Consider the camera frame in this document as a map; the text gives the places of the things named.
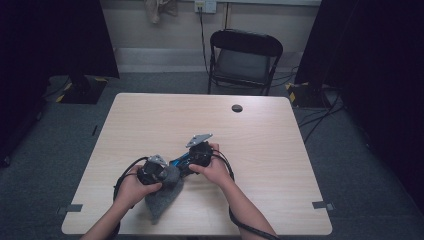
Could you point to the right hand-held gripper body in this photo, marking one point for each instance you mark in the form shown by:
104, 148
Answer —
200, 155

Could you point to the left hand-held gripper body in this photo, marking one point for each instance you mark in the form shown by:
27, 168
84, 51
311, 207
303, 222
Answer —
151, 171

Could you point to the blue and black toy car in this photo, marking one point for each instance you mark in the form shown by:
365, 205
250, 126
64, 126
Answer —
180, 162

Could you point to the grey fuzzy sock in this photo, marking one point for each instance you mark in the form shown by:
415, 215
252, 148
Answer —
161, 200

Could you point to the person's right hand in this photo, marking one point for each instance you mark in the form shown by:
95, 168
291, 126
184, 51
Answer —
216, 171

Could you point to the person's left hand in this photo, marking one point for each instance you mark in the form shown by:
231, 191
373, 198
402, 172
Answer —
131, 191

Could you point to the small black floor strip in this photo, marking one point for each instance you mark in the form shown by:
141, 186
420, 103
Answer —
94, 130

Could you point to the grey tape mark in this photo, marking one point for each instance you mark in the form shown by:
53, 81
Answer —
323, 205
70, 209

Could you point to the black folding chair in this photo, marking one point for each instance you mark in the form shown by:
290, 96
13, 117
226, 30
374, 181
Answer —
245, 63

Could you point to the black stand base yellow tape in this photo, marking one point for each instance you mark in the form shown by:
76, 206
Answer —
306, 96

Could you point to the black curtain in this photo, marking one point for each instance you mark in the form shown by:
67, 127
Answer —
383, 66
50, 40

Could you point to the white wall socket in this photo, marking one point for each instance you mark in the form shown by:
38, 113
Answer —
205, 6

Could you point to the beige cloth on wall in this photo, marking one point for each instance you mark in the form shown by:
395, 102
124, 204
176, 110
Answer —
160, 8

